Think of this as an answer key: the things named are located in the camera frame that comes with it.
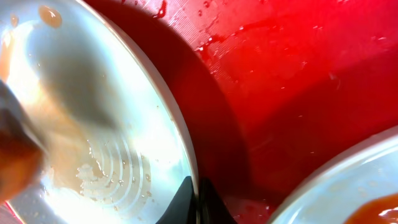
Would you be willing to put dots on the green and orange sponge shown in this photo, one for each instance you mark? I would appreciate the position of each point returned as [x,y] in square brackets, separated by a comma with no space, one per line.
[21,156]

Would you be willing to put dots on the white plate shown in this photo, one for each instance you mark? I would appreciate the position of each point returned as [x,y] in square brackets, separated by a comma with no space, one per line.
[360,174]
[116,144]

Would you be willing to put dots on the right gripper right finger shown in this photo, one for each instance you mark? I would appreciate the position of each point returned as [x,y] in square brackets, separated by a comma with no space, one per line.
[212,208]

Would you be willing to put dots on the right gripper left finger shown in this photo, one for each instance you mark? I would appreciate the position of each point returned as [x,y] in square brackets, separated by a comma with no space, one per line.
[182,209]

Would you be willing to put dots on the red plastic serving tray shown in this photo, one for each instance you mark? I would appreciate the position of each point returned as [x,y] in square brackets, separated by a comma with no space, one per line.
[270,91]

